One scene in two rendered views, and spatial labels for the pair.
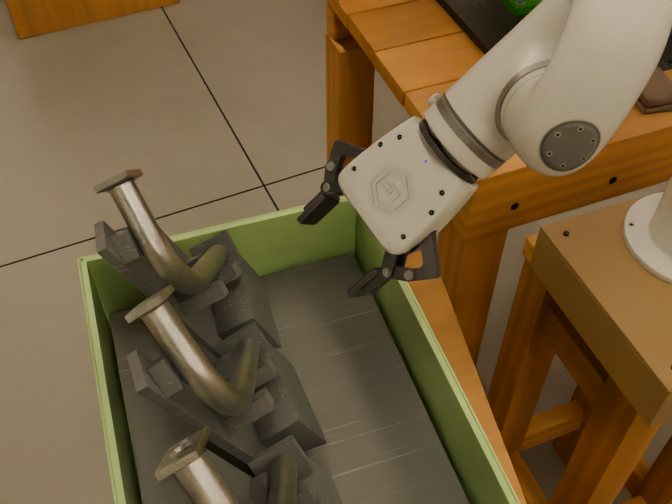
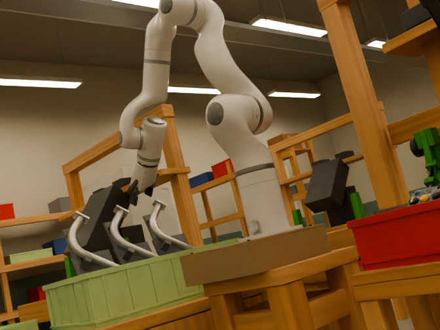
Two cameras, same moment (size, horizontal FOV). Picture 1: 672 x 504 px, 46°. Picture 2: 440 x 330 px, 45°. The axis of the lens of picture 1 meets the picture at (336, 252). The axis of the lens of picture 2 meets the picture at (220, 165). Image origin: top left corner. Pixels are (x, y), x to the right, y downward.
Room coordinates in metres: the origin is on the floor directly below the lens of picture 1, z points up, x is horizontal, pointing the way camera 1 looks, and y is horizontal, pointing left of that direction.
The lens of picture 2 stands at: (0.14, -1.93, 0.92)
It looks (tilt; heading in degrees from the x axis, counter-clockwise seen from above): 9 degrees up; 70
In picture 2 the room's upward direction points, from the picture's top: 14 degrees counter-clockwise
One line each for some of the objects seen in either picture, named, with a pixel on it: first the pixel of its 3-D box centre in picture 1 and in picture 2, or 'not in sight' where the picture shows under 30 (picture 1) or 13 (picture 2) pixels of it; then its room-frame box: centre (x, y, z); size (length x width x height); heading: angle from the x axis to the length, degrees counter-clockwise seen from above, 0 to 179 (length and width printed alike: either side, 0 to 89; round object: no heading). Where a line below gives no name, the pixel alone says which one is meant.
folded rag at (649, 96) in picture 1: (652, 89); (394, 211); (1.16, -0.57, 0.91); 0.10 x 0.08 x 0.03; 11
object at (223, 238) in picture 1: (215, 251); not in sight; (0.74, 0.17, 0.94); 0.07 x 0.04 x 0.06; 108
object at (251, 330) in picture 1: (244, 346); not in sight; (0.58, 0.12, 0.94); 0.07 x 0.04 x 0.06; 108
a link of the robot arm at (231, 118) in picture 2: not in sight; (239, 133); (0.74, -0.53, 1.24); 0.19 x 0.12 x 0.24; 29
